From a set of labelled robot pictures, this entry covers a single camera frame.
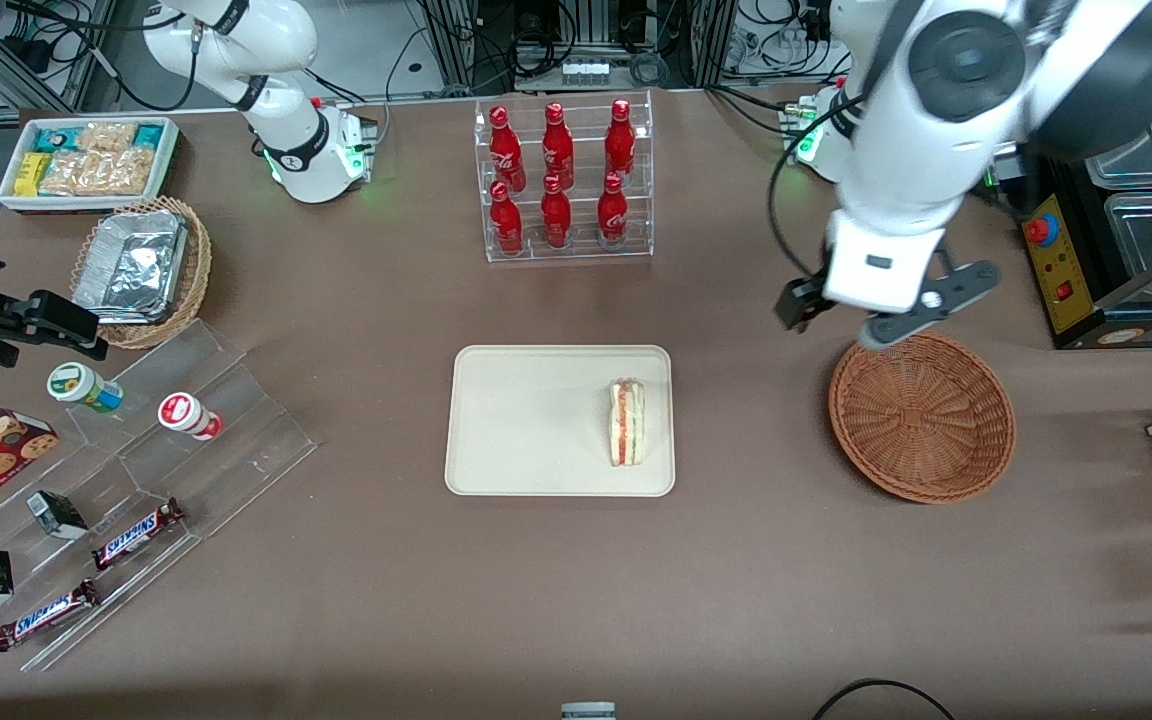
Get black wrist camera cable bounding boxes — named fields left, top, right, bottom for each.
left=768, top=92, right=869, bottom=293

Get light wicker basket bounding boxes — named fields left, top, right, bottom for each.
left=70, top=196, right=213, bottom=350

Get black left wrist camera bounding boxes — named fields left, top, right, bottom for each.
left=773, top=274, right=833, bottom=334

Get triangular sandwich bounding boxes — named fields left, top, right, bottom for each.
left=603, top=377, right=648, bottom=469

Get red lid yogurt cup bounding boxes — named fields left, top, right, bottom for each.
left=157, top=392, right=224, bottom=442

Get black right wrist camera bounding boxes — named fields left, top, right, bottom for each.
left=0, top=289, right=109, bottom=367

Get aluminium frame rack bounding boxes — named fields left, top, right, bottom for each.
left=420, top=0, right=739, bottom=93

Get clear acrylic bottle rack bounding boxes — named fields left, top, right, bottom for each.
left=474, top=89, right=656, bottom=264

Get red cola bottle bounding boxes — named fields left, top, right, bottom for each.
left=489, top=181, right=525, bottom=257
left=604, top=98, right=637, bottom=181
left=489, top=106, right=526, bottom=191
left=597, top=173, right=630, bottom=252
left=540, top=176, right=574, bottom=251
left=542, top=102, right=576, bottom=189

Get aluminium foil trays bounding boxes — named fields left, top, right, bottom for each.
left=72, top=209, right=190, bottom=327

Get round brown wicker basket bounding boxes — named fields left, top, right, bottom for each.
left=828, top=331, right=1018, bottom=505

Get clear cracker packet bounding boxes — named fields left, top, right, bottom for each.
left=76, top=121, right=139, bottom=153
left=96, top=147, right=158, bottom=197
left=40, top=150, right=103, bottom=197

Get cream rectangular tray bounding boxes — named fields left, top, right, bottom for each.
left=444, top=345, right=677, bottom=498

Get snickers bar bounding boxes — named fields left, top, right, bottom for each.
left=0, top=579, right=101, bottom=653
left=91, top=497, right=186, bottom=572

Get clear acrylic stepped stand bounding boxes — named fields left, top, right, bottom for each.
left=0, top=319, right=318, bottom=673

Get green lid yogurt cup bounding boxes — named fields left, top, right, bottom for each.
left=46, top=362, right=125, bottom=415

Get black food warmer machine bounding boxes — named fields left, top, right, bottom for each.
left=980, top=45, right=1152, bottom=350

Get white snack bin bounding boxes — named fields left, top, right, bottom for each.
left=0, top=116, right=181, bottom=215

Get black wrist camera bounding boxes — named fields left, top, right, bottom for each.
left=773, top=274, right=833, bottom=334
left=0, top=289, right=109, bottom=367

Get black floor cable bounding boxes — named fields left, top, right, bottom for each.
left=813, top=677, right=956, bottom=720

